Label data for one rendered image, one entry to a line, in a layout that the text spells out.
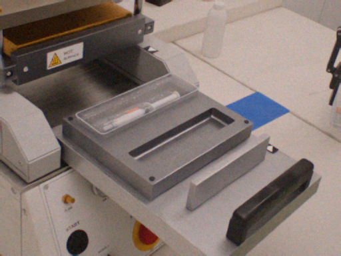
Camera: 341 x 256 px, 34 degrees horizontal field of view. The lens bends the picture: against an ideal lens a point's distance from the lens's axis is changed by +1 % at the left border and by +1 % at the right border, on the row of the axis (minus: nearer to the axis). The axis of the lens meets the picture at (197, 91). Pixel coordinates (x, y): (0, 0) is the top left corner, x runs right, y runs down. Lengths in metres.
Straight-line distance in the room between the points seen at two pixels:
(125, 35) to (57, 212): 0.28
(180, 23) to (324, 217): 0.69
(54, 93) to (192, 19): 0.71
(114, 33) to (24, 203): 0.28
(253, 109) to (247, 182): 0.57
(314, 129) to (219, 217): 0.63
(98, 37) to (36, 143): 0.19
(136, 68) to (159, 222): 0.35
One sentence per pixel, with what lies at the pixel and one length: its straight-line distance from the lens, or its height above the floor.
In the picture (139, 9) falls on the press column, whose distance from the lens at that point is 0.89.
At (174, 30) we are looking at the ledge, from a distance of 1.48.
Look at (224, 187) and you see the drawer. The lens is 0.69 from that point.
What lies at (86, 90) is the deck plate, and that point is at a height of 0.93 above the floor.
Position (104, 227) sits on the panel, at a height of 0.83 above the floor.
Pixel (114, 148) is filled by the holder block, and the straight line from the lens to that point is 0.69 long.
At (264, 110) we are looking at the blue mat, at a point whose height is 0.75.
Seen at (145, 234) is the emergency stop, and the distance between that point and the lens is 0.86.
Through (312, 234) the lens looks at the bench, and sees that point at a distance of 1.00.
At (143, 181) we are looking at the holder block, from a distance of 0.65.
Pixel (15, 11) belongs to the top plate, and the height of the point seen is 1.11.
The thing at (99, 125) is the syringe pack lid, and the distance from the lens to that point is 0.71.
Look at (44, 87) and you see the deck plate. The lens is 0.92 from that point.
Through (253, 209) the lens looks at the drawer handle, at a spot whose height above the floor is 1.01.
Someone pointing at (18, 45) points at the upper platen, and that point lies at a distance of 0.77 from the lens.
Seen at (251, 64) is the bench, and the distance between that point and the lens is 1.45.
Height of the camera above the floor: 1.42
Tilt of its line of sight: 31 degrees down
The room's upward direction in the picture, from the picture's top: 10 degrees clockwise
